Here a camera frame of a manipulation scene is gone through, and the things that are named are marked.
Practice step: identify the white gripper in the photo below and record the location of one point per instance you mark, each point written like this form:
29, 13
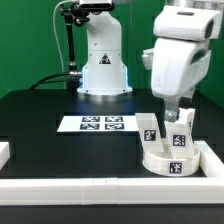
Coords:
176, 66

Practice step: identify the white round stool seat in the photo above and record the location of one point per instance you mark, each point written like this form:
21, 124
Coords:
166, 165

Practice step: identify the white front border rail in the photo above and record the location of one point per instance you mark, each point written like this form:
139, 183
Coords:
112, 191

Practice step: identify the white marker sheet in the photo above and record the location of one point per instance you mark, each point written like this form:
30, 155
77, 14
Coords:
75, 124

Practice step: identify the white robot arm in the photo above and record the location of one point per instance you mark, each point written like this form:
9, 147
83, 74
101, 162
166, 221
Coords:
104, 73

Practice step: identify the white left border rail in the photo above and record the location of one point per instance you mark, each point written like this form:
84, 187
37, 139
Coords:
4, 153

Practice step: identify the black camera stand pole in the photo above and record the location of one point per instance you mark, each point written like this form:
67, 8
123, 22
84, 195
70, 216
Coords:
74, 15

